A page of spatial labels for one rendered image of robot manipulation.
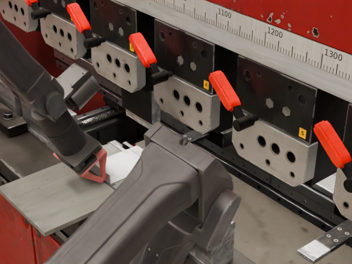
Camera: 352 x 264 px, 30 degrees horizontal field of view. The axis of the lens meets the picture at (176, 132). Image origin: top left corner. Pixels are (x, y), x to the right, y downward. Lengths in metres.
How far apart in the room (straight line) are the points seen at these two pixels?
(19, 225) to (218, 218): 1.04
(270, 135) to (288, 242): 1.81
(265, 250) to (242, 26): 1.83
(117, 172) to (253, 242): 1.49
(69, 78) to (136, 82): 0.12
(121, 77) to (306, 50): 0.46
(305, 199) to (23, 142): 0.73
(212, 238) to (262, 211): 2.20
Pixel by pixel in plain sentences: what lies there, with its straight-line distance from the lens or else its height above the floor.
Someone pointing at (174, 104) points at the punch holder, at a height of 1.20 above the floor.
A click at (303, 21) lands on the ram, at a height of 1.42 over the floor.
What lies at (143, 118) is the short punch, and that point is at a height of 1.10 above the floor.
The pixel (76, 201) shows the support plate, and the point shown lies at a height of 1.00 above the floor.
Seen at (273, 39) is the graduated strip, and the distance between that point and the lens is 0.92.
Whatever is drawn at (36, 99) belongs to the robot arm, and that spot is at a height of 1.24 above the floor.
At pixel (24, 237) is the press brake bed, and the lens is 1.70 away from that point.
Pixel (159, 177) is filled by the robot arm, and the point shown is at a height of 1.37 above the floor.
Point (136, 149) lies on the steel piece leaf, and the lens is 1.39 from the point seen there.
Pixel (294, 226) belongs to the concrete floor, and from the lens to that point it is 2.85.
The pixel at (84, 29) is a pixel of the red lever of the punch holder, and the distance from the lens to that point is 1.25.
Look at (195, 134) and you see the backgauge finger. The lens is 1.43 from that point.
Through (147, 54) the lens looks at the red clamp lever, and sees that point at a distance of 1.10.
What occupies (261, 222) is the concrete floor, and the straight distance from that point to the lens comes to 2.85.
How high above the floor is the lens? 1.72
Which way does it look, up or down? 30 degrees down
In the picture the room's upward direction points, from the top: straight up
